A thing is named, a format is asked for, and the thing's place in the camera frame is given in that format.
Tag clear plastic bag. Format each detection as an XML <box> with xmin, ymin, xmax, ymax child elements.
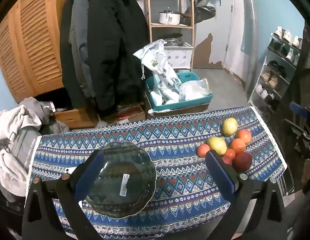
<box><xmin>179</xmin><ymin>78</ymin><xmax>211</xmax><ymax>102</ymax></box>

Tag wooden shelf rack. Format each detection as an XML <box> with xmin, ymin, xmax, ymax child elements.
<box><xmin>145</xmin><ymin>0</ymin><xmax>197</xmax><ymax>71</ymax></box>

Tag grey-green hanging bag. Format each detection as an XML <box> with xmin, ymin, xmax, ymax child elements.
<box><xmin>184</xmin><ymin>0</ymin><xmax>217</xmax><ymax>24</ymax></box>

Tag yellow-green pear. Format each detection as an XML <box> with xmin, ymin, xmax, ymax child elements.
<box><xmin>206</xmin><ymin>136</ymin><xmax>227</xmax><ymax>156</ymax></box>
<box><xmin>222</xmin><ymin>117</ymin><xmax>239</xmax><ymax>137</ymax></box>

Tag large dark red apple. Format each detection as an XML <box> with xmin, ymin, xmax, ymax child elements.
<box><xmin>232</xmin><ymin>151</ymin><xmax>253</xmax><ymax>172</ymax></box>

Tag teal plastic bin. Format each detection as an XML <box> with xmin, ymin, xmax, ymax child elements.
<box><xmin>146</xmin><ymin>72</ymin><xmax>213</xmax><ymax>113</ymax></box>

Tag scalloped clear glass plate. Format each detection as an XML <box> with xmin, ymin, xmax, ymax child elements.
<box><xmin>84</xmin><ymin>141</ymin><xmax>157</xmax><ymax>218</ymax></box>

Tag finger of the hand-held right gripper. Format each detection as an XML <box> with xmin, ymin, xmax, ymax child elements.
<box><xmin>290</xmin><ymin>102</ymin><xmax>310</xmax><ymax>120</ymax></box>
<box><xmin>285</xmin><ymin>119</ymin><xmax>310</xmax><ymax>143</ymax></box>

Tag open brown cardboard box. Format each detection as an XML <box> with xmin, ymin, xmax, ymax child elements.
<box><xmin>53</xmin><ymin>107</ymin><xmax>98</xmax><ymax>130</ymax></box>

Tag blue patterned tablecloth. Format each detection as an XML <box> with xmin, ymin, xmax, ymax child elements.
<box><xmin>27</xmin><ymin>106</ymin><xmax>288</xmax><ymax>240</ymax></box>

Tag grey hoodie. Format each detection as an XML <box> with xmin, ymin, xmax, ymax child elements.
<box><xmin>18</xmin><ymin>97</ymin><xmax>56</xmax><ymax>127</ymax></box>

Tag wooden louvered wardrobe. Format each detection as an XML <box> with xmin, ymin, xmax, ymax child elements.
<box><xmin>0</xmin><ymin>0</ymin><xmax>78</xmax><ymax>103</ymax></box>

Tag white door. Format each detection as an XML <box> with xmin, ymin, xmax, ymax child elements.
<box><xmin>224</xmin><ymin>0</ymin><xmax>257</xmax><ymax>80</ymax></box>

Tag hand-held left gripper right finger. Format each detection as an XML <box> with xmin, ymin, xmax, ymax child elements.
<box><xmin>205</xmin><ymin>150</ymin><xmax>289</xmax><ymax>240</ymax></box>

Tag metal shoe rack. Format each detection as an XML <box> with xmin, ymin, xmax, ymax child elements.
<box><xmin>248</xmin><ymin>26</ymin><xmax>304</xmax><ymax>114</ymax></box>

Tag white printed bag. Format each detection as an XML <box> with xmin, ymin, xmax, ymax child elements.
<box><xmin>133</xmin><ymin>39</ymin><xmax>182</xmax><ymax>104</ymax></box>

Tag grey hanging coat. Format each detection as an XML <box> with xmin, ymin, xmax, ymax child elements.
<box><xmin>68</xmin><ymin>0</ymin><xmax>95</xmax><ymax>98</ymax></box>

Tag white fleece blanket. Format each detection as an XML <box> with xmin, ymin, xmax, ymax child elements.
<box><xmin>0</xmin><ymin>105</ymin><xmax>43</xmax><ymax>198</ymax></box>

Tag rows of assorted shoes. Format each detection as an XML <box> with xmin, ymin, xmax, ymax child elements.
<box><xmin>254</xmin><ymin>26</ymin><xmax>303</xmax><ymax>105</ymax></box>

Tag round steel pot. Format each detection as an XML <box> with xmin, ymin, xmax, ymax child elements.
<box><xmin>164</xmin><ymin>33</ymin><xmax>183</xmax><ymax>47</ymax></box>

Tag grey printed sweatshirt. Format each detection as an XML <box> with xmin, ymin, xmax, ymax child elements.
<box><xmin>7</xmin><ymin>124</ymin><xmax>43</xmax><ymax>170</ymax></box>

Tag white cooking pot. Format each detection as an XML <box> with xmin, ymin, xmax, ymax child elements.
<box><xmin>159</xmin><ymin>10</ymin><xmax>182</xmax><ymax>25</ymax></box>

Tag flat cardboard box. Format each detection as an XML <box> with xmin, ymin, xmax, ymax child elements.
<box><xmin>117</xmin><ymin>104</ymin><xmax>146</xmax><ymax>123</ymax></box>

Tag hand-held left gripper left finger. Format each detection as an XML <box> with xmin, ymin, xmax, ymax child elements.
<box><xmin>21</xmin><ymin>151</ymin><xmax>106</xmax><ymax>240</ymax></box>

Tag long black coat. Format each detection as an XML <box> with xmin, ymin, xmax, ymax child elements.
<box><xmin>87</xmin><ymin>0</ymin><xmax>150</xmax><ymax>118</ymax></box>

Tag white patterned storage basket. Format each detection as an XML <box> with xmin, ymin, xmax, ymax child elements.
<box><xmin>165</xmin><ymin>42</ymin><xmax>193</xmax><ymax>69</ymax></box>

